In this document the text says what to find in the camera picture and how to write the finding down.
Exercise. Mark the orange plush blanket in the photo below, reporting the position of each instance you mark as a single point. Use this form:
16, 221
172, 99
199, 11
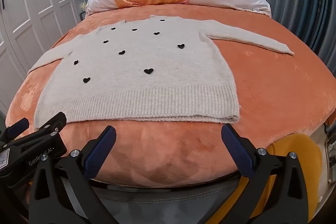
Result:
275, 98

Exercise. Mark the person's yellow pants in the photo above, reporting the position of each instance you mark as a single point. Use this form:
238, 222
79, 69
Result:
302, 146

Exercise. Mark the cream knit sweater black hearts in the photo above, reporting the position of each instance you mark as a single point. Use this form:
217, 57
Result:
147, 87

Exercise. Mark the white wardrobe doors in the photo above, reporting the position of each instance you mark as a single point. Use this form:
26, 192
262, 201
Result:
34, 11

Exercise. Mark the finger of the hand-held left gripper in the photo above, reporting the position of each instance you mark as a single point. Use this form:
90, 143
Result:
53, 121
19, 125

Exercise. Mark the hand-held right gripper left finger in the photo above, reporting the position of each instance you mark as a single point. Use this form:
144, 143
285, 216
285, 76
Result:
101, 151

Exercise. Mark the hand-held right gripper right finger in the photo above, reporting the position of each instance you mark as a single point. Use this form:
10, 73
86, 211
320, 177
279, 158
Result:
236, 151

